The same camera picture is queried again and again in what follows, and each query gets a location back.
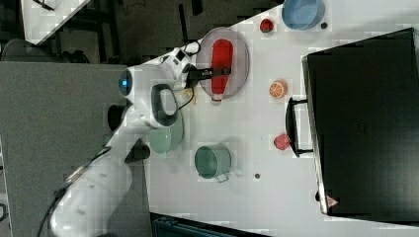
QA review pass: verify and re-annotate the red plush ketchup bottle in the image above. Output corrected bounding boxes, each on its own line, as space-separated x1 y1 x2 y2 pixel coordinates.
211 39 233 103

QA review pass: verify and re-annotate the black toaster oven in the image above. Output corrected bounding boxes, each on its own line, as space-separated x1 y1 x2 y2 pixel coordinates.
301 28 419 226

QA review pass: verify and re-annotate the green perforated colander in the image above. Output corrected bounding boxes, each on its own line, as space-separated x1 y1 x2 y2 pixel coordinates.
147 113 184 154

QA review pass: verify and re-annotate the plush orange slice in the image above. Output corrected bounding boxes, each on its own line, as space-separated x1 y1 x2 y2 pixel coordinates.
269 80 288 99

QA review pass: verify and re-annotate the plush red strawberry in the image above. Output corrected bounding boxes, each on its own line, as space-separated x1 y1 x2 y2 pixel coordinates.
274 133 291 151

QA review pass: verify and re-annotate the green metal cup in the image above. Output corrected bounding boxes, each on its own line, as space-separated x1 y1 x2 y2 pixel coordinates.
194 143 231 184

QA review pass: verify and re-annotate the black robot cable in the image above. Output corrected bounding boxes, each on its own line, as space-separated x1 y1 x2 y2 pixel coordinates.
37 146 112 237

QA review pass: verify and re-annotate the blue bowl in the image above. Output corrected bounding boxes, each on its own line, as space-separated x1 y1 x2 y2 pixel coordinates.
282 0 325 31

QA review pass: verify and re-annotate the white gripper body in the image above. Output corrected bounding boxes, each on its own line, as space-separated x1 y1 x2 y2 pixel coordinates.
160 47 198 90

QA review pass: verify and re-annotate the grey round plate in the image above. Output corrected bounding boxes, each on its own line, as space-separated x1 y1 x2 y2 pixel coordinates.
196 28 250 105

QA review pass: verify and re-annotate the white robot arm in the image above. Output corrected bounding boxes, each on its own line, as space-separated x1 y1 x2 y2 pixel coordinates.
45 48 232 237

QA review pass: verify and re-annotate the plush peeled banana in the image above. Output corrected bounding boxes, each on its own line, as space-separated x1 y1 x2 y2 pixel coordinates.
179 88 197 105

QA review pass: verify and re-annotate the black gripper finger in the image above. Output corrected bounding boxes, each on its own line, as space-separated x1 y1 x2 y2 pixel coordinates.
199 68 231 76

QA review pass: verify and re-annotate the small dark red strawberry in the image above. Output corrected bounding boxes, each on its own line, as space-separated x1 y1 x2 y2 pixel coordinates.
259 19 274 34

